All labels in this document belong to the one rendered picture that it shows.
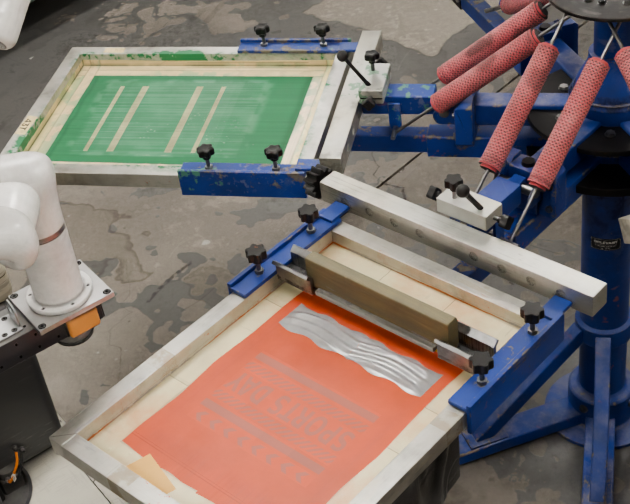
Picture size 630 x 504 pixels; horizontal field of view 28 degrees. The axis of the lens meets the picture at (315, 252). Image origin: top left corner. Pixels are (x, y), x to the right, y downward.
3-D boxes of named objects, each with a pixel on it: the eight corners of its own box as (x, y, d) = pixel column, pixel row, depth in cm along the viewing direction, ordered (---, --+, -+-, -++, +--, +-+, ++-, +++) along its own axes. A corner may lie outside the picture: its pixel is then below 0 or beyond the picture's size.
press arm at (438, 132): (115, 151, 323) (110, 132, 319) (122, 138, 328) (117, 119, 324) (608, 160, 295) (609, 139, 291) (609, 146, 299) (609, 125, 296)
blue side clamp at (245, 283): (249, 317, 255) (244, 291, 251) (232, 308, 258) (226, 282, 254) (344, 240, 272) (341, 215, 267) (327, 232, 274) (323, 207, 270)
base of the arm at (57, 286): (9, 286, 241) (-14, 222, 231) (66, 256, 246) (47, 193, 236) (45, 325, 230) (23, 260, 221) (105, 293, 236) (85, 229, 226)
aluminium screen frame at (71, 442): (284, 613, 198) (281, 598, 195) (53, 451, 231) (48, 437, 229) (560, 331, 240) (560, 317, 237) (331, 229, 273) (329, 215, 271)
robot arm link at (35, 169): (68, 241, 224) (45, 167, 214) (-5, 251, 224) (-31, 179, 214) (71, 209, 231) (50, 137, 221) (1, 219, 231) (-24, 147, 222)
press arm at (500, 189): (473, 246, 257) (472, 227, 254) (450, 236, 260) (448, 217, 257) (521, 203, 266) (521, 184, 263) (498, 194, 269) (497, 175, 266)
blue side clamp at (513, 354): (471, 435, 224) (470, 407, 219) (449, 423, 227) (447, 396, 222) (564, 339, 240) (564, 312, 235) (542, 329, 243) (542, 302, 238)
